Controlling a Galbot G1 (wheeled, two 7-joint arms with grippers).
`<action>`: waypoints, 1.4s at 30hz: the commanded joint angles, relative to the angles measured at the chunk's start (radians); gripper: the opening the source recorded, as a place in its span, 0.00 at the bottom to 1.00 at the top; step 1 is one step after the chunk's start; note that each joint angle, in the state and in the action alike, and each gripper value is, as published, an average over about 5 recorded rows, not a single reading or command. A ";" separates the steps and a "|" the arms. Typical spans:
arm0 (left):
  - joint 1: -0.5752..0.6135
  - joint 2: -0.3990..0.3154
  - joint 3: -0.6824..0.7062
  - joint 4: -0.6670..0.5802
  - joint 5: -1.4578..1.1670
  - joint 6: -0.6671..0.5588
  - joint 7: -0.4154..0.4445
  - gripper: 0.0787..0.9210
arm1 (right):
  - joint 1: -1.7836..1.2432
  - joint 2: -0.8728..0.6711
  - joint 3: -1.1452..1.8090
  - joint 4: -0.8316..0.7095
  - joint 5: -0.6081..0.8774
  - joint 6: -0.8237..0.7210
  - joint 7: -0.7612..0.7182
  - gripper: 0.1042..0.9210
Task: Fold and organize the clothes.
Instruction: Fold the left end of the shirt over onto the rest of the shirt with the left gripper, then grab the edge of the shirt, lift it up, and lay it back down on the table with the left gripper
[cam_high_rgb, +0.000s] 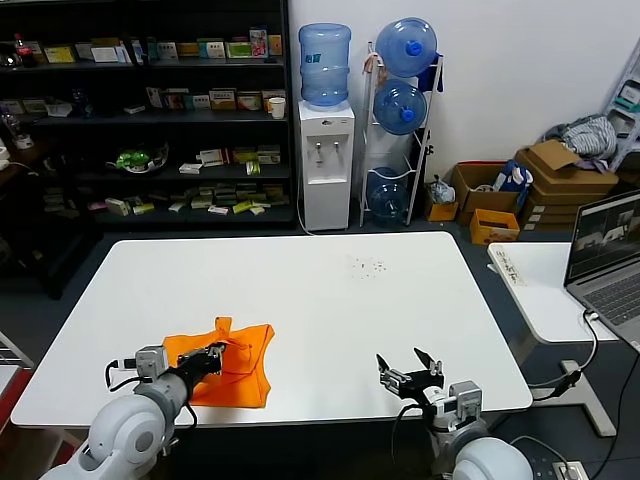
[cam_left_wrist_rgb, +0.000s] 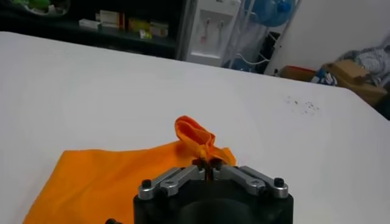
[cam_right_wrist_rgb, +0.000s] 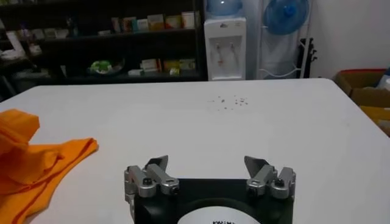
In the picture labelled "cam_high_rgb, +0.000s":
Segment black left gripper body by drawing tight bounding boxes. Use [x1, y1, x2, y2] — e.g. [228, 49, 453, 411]
[175, 349, 222, 390]

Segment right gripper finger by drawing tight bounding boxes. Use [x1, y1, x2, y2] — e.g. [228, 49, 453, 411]
[413, 347, 444, 382]
[376, 353, 411, 397]

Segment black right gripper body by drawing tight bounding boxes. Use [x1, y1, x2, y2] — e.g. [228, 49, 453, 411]
[397, 369, 445, 401]

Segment orange t-shirt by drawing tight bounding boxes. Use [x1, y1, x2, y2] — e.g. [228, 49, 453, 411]
[162, 315, 276, 409]

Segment pile of grey clothes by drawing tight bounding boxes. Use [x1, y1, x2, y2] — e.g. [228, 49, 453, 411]
[543, 113, 620, 174]

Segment white side table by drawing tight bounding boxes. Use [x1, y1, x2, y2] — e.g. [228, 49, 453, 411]
[486, 241, 620, 439]

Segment orange cardboard box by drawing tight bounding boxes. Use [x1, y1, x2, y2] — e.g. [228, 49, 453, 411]
[468, 207, 521, 246]

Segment white power strip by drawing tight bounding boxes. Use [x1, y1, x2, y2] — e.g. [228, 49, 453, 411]
[551, 461, 586, 480]

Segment crumpled plastic bag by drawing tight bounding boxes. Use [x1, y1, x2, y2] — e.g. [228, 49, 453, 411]
[427, 174, 458, 205]

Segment open cardboard box red rim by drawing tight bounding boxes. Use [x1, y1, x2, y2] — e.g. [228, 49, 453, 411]
[451, 160, 523, 226]

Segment white water dispenser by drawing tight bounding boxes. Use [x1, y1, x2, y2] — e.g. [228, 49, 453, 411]
[297, 100, 356, 232]

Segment grey laptop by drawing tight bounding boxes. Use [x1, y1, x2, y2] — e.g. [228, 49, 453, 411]
[563, 190, 640, 351]

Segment red framed cart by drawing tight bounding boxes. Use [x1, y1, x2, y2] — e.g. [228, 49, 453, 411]
[0, 326, 36, 440]

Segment blue bag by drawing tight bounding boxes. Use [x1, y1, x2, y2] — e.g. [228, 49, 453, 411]
[493, 158, 534, 210]

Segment bowl with green toys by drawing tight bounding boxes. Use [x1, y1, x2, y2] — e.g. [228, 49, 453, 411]
[104, 140, 170, 177]

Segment stacked flat cardboard boxes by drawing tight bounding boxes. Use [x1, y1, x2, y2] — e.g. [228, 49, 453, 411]
[520, 167, 620, 232]

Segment black shelving unit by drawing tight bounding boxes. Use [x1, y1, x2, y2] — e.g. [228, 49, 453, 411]
[0, 0, 296, 231]

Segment cardboard box with open flap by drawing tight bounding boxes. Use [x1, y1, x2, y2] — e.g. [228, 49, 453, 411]
[515, 139, 583, 175]

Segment yellow medicine box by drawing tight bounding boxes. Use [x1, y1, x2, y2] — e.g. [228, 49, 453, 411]
[208, 87, 238, 111]

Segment beige box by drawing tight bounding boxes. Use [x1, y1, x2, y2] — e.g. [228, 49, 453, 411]
[261, 88, 288, 113]

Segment white jug rack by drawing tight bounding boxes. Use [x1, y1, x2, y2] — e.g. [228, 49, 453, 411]
[358, 41, 446, 228]

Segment dark blue bottle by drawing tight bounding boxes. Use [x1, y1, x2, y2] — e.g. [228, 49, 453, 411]
[72, 87, 95, 119]

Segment dark blue cloth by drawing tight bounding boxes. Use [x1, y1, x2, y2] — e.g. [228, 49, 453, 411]
[417, 52, 445, 93]

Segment blue water jug with label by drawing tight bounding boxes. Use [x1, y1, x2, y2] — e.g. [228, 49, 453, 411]
[298, 22, 353, 112]

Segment clear plastic bottle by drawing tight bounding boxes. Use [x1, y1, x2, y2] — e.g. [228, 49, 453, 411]
[1, 111, 25, 145]

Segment pink colourful box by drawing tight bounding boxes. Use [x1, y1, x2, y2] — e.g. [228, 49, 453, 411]
[249, 27, 270, 58]

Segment pink rag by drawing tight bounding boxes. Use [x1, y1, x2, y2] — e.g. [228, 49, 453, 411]
[362, 47, 388, 84]

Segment dark glass teapot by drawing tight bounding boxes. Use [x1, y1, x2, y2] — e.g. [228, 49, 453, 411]
[0, 41, 23, 68]

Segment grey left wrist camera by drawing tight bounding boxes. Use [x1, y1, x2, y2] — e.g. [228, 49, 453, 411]
[119, 345, 170, 385]

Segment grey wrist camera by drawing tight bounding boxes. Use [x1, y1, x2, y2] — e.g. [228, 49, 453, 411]
[119, 345, 170, 385]
[434, 380, 485, 432]

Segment black right camera cable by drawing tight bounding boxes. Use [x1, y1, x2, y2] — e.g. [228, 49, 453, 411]
[391, 402, 434, 456]

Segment black camera cable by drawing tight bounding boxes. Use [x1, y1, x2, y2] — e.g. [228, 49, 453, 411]
[391, 402, 434, 456]
[104, 358, 199, 431]

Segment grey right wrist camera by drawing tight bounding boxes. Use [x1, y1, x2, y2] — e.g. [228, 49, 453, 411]
[434, 380, 485, 432]

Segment black left camera cable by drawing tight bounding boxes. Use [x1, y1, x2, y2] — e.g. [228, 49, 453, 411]
[104, 358, 199, 431]

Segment grey floor cable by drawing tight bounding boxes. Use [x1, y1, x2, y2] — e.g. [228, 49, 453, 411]
[512, 435, 566, 465]

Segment white laptop cable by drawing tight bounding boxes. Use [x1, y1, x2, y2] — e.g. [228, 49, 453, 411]
[529, 309, 600, 401]

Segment black floor cable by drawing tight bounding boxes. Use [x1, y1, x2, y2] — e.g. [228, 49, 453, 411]
[586, 318, 631, 480]

